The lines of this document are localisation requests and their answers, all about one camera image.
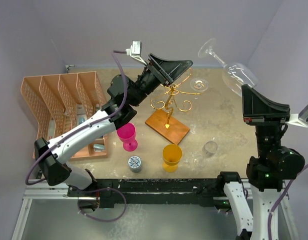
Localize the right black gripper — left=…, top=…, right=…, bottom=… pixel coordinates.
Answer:
left=242, top=82, right=290, bottom=160

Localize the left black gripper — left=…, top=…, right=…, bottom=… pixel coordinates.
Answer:
left=129, top=54, right=192, bottom=108

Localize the clear wine glass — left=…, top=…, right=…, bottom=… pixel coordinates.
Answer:
left=190, top=77, right=209, bottom=93
left=198, top=38, right=259, bottom=97
left=193, top=140, right=218, bottom=169

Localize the pink plastic goblet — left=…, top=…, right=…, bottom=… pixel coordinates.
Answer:
left=117, top=123, right=138, bottom=152

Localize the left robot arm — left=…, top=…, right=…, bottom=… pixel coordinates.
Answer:
left=33, top=53, right=193, bottom=196

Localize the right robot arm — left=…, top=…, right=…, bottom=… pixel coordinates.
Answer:
left=216, top=84, right=305, bottom=240

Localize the gold wine glass rack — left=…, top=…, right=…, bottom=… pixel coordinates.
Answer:
left=145, top=69, right=199, bottom=145

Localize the yellow plastic goblet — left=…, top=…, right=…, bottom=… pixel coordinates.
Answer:
left=162, top=144, right=182, bottom=173

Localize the patterned round tin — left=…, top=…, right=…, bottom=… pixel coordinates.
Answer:
left=128, top=155, right=142, bottom=173

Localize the grey stapler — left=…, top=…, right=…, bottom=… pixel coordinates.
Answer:
left=93, top=144, right=106, bottom=152

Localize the pink plastic desk organizer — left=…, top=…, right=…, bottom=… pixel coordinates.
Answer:
left=20, top=71, right=109, bottom=160

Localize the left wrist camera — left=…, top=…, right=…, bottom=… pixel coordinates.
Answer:
left=126, top=41, right=146, bottom=65

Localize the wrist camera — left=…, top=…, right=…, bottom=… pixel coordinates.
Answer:
left=287, top=104, right=308, bottom=128
left=126, top=41, right=146, bottom=65

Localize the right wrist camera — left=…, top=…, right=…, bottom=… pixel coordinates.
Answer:
left=287, top=104, right=308, bottom=128

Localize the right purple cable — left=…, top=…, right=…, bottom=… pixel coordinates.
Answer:
left=267, top=159, right=308, bottom=240

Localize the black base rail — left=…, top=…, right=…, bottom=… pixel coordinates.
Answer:
left=66, top=171, right=242, bottom=209

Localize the lower purple cable loop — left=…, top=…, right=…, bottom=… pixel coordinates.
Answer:
left=77, top=186, right=127, bottom=223

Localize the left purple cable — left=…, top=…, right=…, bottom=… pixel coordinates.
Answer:
left=25, top=49, right=129, bottom=186

